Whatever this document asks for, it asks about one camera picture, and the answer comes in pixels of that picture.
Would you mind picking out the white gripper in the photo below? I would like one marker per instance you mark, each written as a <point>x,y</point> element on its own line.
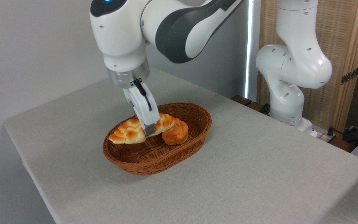
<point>143,107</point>

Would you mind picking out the long braided bread loaf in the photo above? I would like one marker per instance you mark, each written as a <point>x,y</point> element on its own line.
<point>126,132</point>

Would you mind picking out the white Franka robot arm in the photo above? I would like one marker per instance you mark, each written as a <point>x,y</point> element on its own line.
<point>120,37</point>

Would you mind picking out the black robot base connector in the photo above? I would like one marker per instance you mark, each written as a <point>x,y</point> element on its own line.
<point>265,109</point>

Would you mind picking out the brown oval wicker basket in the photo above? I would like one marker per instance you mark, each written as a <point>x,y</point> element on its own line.
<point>154,155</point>

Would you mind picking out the round knotted bread roll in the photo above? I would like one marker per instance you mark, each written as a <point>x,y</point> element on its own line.
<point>177,133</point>

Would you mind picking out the dark brown wooden slat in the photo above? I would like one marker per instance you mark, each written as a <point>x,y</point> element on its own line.
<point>342,144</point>
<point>255,106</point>
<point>241,100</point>

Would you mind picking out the grey tablecloth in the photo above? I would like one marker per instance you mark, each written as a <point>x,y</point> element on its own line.
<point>259,171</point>

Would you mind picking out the black power plug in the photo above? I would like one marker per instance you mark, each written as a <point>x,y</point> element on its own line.
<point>330,131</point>

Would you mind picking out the dark metal screen hinge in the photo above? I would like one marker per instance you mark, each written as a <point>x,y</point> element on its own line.
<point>350,75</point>

